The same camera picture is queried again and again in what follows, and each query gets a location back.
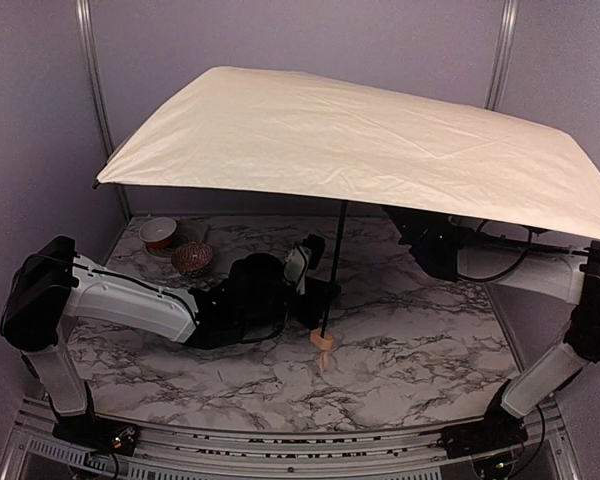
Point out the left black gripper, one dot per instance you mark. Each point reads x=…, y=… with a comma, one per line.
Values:
x=311, y=304

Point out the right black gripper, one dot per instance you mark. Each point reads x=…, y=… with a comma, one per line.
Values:
x=410, y=232

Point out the red patterned bowl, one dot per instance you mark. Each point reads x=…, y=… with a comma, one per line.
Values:
x=192, y=259

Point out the cream and black umbrella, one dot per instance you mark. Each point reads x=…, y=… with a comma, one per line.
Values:
x=300, y=134

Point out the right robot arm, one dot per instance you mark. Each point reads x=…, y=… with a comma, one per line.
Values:
x=547, y=295

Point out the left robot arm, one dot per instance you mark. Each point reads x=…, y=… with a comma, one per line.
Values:
x=57, y=284

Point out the orange bowl white inside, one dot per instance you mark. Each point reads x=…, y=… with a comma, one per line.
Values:
x=158, y=232

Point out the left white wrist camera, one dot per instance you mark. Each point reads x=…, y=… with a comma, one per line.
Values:
x=304, y=256

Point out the right aluminium frame post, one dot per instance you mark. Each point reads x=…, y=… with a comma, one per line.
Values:
x=502, y=56

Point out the aluminium frame post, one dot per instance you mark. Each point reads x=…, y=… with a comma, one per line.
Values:
x=502, y=56
x=88, y=45

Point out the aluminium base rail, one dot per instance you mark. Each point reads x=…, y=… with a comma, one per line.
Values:
x=172, y=452

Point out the left aluminium frame post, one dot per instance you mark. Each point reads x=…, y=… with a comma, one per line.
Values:
x=88, y=45

